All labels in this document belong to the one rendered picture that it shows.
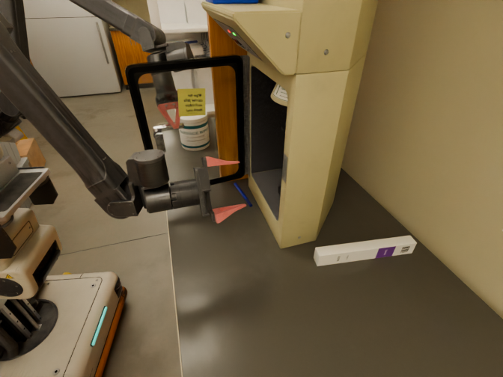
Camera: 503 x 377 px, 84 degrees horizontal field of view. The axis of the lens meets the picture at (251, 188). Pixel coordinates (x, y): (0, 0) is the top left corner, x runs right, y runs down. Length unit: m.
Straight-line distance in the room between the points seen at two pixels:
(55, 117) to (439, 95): 0.85
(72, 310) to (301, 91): 1.47
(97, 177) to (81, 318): 1.13
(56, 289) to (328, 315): 1.44
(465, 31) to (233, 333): 0.84
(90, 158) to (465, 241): 0.88
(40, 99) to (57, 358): 1.21
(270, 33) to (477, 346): 0.74
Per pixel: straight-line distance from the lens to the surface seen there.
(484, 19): 0.84
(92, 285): 1.74
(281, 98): 0.69
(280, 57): 0.54
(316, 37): 0.56
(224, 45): 0.89
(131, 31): 0.91
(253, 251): 0.80
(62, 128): 0.59
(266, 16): 0.52
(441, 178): 0.90
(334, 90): 0.61
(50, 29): 5.58
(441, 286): 0.87
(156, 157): 0.55
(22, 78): 0.60
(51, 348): 1.63
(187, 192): 0.58
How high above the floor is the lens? 1.54
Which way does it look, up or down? 36 degrees down
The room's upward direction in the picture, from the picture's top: straight up
